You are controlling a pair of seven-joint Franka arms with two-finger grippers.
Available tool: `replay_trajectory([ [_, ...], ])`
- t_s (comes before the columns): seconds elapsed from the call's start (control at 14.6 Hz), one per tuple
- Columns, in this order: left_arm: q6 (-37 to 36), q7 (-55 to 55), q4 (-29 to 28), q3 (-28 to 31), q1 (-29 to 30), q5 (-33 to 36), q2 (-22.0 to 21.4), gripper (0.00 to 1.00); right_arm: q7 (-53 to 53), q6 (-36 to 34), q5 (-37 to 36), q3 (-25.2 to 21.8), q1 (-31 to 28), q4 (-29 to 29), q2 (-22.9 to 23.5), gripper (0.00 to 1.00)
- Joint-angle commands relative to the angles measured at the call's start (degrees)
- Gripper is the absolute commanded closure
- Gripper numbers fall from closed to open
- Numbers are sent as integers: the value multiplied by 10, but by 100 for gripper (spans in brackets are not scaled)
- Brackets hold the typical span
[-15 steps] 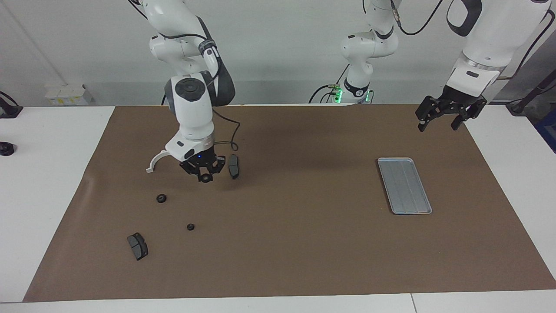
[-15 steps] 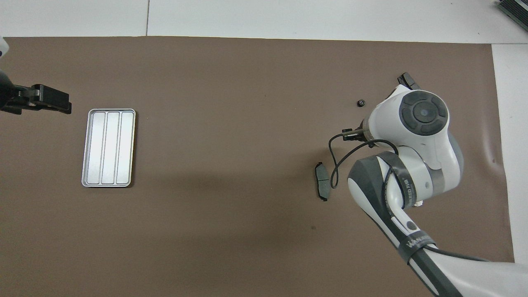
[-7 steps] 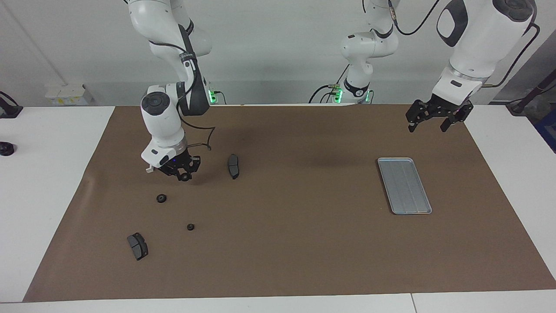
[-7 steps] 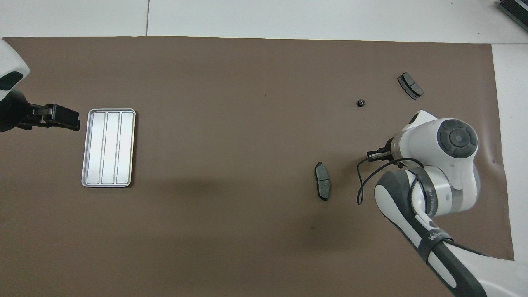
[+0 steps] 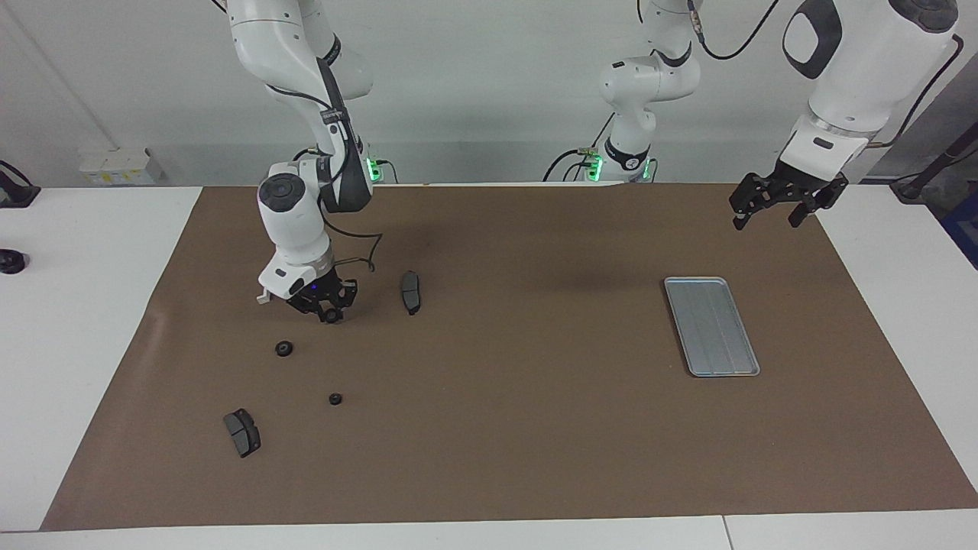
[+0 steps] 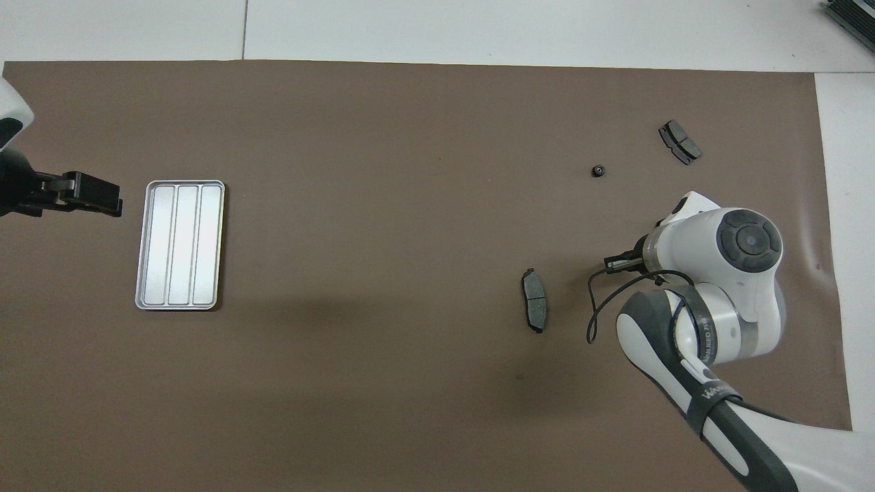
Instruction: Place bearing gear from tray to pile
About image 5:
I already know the silver metal tray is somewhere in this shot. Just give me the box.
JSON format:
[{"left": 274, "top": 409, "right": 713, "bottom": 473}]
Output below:
[{"left": 663, "top": 277, "right": 761, "bottom": 378}]

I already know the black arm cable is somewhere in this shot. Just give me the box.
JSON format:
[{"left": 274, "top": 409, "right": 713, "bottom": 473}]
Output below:
[
  {"left": 264, "top": 80, "right": 383, "bottom": 273},
  {"left": 686, "top": 0, "right": 965, "bottom": 146}
]

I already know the brown table mat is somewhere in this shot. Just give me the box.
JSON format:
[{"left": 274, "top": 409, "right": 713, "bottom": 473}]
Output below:
[{"left": 40, "top": 183, "right": 978, "bottom": 532}]

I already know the black metal stand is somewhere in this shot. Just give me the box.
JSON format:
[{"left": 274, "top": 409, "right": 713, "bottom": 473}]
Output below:
[{"left": 890, "top": 122, "right": 978, "bottom": 204}]

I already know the short grey brake pad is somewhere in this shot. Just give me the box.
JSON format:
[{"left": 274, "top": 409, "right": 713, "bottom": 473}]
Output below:
[{"left": 223, "top": 409, "right": 262, "bottom": 458}]

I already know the blue crate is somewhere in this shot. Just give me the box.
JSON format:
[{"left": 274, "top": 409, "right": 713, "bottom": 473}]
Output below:
[{"left": 941, "top": 195, "right": 978, "bottom": 270}]

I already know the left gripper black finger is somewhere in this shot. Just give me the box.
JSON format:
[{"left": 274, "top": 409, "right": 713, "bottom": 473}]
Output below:
[
  {"left": 789, "top": 195, "right": 822, "bottom": 228},
  {"left": 730, "top": 174, "right": 772, "bottom": 230}
]

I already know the black table clamp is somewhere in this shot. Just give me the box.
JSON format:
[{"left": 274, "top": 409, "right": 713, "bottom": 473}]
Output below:
[{"left": 0, "top": 160, "right": 40, "bottom": 209}]

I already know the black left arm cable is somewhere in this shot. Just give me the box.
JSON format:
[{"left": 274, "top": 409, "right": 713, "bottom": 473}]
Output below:
[{"left": 686, "top": 0, "right": 965, "bottom": 146}]

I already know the black base cable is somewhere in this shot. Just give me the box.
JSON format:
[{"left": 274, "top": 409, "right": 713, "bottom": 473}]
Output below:
[{"left": 542, "top": 115, "right": 616, "bottom": 183}]

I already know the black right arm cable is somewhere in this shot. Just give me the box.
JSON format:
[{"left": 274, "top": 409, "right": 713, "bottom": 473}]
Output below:
[{"left": 264, "top": 80, "right": 383, "bottom": 273}]

